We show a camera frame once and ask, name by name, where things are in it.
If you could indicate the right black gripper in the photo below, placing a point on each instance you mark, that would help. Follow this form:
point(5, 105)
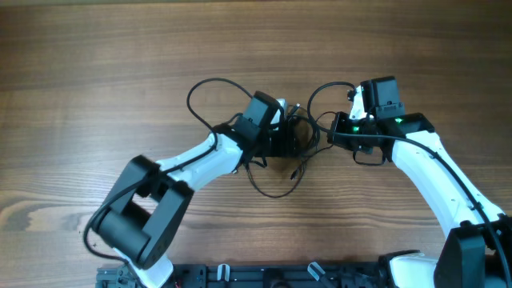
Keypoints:
point(342, 141)

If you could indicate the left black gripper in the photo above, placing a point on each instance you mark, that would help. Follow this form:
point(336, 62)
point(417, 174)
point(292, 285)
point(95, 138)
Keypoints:
point(287, 134)

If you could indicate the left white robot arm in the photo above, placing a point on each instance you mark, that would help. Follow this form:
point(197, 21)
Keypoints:
point(143, 210)

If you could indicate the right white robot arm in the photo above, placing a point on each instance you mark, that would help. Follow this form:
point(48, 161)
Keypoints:
point(477, 249)

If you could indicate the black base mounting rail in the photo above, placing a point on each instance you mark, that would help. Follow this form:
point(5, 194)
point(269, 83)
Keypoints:
point(343, 274)

